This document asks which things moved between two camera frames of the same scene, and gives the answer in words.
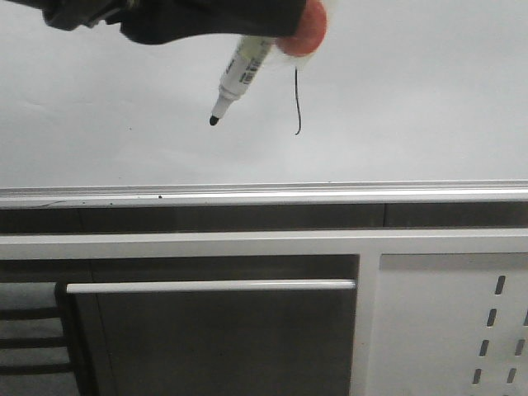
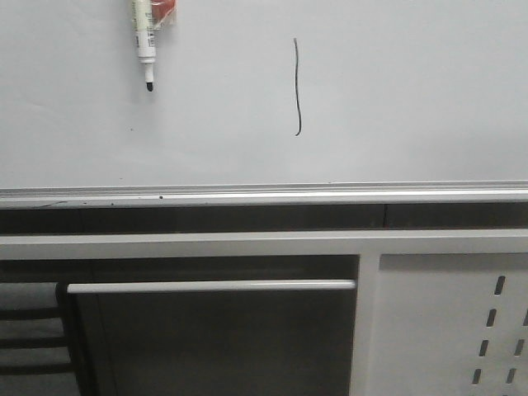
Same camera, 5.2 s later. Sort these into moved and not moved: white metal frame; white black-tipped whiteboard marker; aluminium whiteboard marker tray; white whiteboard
Moved: white black-tipped whiteboard marker
Not moved: white whiteboard; white metal frame; aluminium whiteboard marker tray
